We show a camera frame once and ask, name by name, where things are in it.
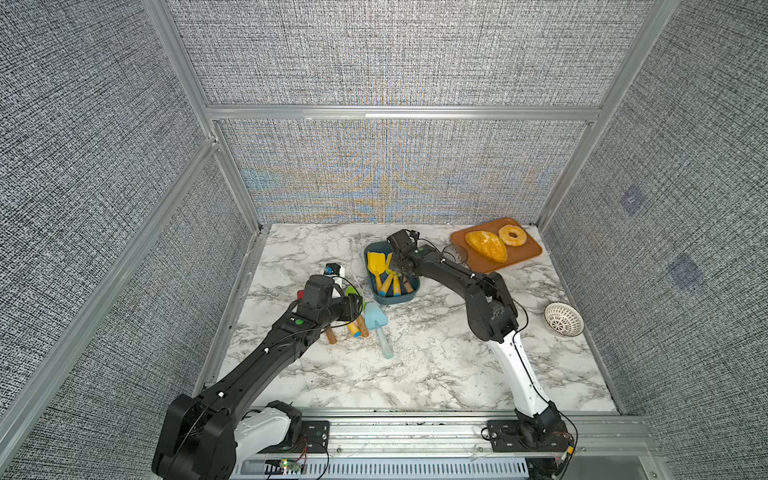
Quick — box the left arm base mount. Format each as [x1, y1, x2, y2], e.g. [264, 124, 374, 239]
[237, 420, 331, 457]

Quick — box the brown wooden cutting board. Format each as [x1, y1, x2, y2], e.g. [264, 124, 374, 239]
[450, 218, 543, 273]

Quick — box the green trowel yellow handle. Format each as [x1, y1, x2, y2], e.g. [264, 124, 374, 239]
[393, 273, 402, 297]

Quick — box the aluminium front rail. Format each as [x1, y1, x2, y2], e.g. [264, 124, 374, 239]
[227, 409, 670, 479]

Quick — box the light blue shovel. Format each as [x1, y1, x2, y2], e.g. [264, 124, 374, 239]
[364, 302, 394, 359]

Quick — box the yellow handled tool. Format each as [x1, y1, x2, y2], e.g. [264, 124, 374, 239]
[379, 269, 395, 296]

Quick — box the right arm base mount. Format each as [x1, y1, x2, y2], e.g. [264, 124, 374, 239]
[481, 419, 572, 453]

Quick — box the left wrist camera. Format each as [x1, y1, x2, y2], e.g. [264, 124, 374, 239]
[323, 262, 346, 287]

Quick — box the glazed donut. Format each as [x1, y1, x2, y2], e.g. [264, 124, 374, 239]
[497, 224, 528, 247]

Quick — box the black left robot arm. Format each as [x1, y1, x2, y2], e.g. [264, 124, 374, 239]
[151, 275, 363, 479]

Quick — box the grey transparent plastic cup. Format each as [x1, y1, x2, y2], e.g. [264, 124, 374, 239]
[442, 243, 468, 266]

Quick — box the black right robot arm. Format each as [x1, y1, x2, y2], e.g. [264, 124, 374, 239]
[387, 229, 566, 449]

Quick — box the oval bread loaf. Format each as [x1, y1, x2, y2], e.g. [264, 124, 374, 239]
[464, 230, 508, 263]

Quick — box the teal plastic storage box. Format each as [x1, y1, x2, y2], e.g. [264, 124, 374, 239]
[363, 241, 421, 305]

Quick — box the white lattice basket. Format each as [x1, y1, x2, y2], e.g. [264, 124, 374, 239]
[544, 302, 585, 337]

